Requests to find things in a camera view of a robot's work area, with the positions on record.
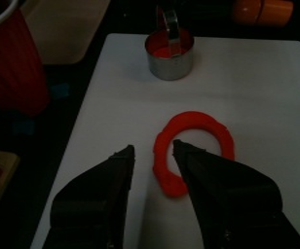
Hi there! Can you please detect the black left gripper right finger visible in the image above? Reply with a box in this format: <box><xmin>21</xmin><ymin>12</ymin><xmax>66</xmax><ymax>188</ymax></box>
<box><xmin>173</xmin><ymin>139</ymin><xmax>300</xmax><ymax>249</ymax></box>

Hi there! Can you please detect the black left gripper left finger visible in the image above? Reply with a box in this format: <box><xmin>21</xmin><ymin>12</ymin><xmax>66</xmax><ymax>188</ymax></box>
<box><xmin>41</xmin><ymin>144</ymin><xmax>137</xmax><ymax>249</ymax></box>

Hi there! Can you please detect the red dough ring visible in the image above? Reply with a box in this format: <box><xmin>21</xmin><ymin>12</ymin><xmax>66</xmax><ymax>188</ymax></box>
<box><xmin>152</xmin><ymin>110</ymin><xmax>236</xmax><ymax>198</ymax></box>

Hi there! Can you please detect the round metal dough cutter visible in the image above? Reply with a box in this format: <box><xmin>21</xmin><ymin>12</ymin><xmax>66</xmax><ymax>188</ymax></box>
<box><xmin>144</xmin><ymin>9</ymin><xmax>196</xmax><ymax>82</ymax></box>

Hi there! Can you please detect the red ribbed bowl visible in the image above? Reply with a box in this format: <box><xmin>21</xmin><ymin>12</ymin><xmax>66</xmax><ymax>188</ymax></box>
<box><xmin>0</xmin><ymin>0</ymin><xmax>51</xmax><ymax>117</ymax></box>

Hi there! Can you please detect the red cut dough disc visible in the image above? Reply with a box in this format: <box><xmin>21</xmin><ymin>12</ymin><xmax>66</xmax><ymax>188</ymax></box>
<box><xmin>153</xmin><ymin>47</ymin><xmax>185</xmax><ymax>59</ymax></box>

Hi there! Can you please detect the beige wooden drawer box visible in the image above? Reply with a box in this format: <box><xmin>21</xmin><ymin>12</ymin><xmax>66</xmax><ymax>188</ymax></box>
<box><xmin>19</xmin><ymin>0</ymin><xmax>113</xmax><ymax>65</ymax></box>

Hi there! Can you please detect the white cutting board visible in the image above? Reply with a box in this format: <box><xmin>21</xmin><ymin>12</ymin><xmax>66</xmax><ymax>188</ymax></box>
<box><xmin>29</xmin><ymin>32</ymin><xmax>300</xmax><ymax>249</ymax></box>

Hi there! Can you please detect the orange round toy container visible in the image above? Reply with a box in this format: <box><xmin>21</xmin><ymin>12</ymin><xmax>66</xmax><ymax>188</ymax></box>
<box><xmin>230</xmin><ymin>0</ymin><xmax>296</xmax><ymax>28</ymax></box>

